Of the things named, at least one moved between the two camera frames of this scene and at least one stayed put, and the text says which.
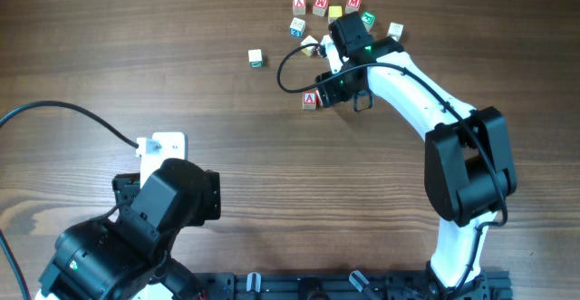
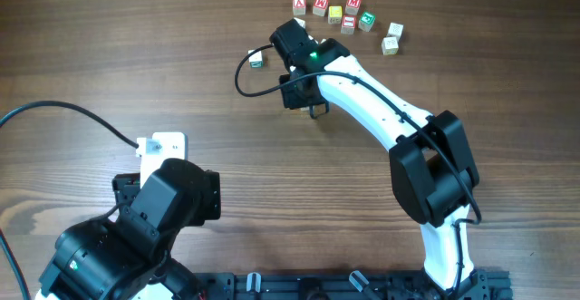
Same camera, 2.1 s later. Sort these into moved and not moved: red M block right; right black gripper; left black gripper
Moved: right black gripper
Not moved: red M block right; left black gripper
